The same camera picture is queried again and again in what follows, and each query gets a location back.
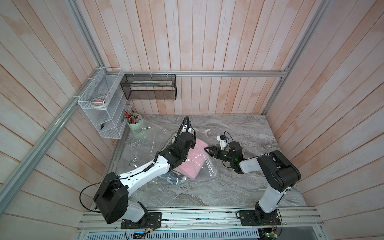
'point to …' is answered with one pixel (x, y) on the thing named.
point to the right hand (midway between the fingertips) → (205, 149)
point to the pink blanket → (191, 167)
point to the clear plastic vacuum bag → (146, 144)
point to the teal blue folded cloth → (173, 177)
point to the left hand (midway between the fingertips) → (188, 133)
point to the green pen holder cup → (136, 128)
